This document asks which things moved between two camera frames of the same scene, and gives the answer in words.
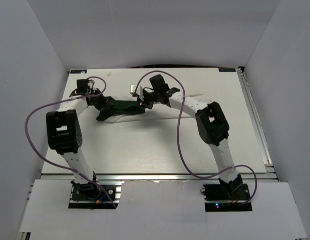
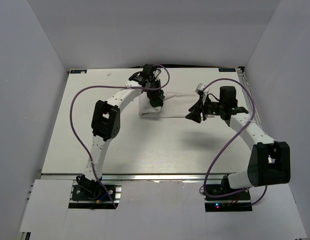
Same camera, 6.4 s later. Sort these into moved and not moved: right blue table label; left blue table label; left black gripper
Moved: left black gripper
Not moved: left blue table label; right blue table label
